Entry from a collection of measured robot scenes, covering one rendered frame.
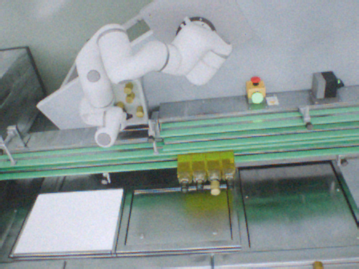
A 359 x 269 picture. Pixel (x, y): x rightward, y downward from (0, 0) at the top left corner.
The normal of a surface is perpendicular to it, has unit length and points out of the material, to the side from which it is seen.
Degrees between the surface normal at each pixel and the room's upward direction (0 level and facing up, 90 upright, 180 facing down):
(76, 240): 90
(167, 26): 3
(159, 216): 90
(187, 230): 90
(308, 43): 0
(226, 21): 3
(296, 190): 90
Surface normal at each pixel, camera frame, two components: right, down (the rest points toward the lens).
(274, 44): -0.04, 0.62
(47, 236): -0.13, -0.78
